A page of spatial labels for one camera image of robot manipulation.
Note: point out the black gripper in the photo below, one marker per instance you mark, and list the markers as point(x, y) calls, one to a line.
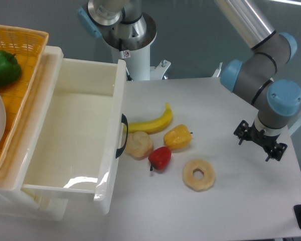
point(273, 149)

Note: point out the beige ring donut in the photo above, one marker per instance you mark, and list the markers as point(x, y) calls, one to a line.
point(199, 175)

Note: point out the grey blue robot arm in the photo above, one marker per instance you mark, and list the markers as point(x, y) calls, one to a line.
point(252, 80)

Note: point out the yellow bell pepper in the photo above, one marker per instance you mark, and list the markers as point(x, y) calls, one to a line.
point(178, 137)

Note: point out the red bell pepper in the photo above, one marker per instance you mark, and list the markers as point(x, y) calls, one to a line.
point(159, 158)

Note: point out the yellow banana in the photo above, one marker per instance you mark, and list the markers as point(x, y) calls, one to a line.
point(152, 126)

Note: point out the beige cream puff pastry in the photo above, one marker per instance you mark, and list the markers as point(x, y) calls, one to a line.
point(139, 144)

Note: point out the white plastic drawer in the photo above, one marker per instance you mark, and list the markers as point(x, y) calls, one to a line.
point(76, 155)

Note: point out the orange woven basket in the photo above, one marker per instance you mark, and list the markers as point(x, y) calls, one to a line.
point(28, 45)

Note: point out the white drawer cabinet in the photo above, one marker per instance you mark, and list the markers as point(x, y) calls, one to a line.
point(14, 199)

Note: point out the green bell pepper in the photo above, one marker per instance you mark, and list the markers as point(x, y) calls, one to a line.
point(10, 70)

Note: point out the white table clamp bracket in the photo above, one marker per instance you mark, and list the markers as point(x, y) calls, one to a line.
point(218, 70)

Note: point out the black drawer handle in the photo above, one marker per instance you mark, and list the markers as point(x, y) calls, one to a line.
point(124, 136)

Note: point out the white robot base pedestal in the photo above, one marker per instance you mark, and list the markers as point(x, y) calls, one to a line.
point(131, 42)

